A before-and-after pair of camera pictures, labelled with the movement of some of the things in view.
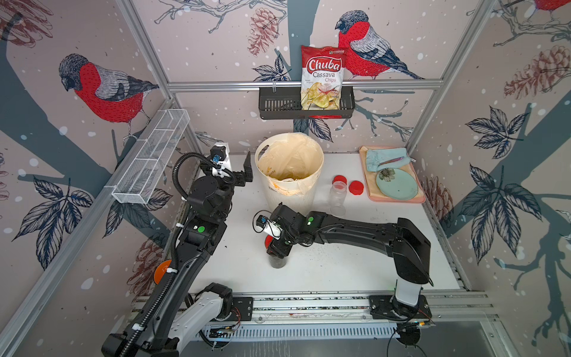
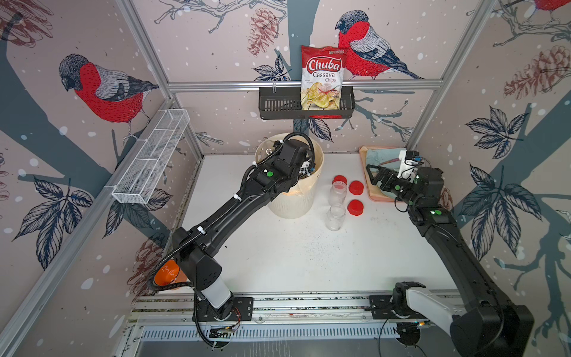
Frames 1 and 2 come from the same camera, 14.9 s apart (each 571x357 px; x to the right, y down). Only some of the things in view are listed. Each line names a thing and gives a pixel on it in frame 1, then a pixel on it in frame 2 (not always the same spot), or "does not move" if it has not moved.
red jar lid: (340, 178) does not move
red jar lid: (356, 187) does not move
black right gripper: (276, 250) → (390, 174)
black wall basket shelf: (285, 103) does not move
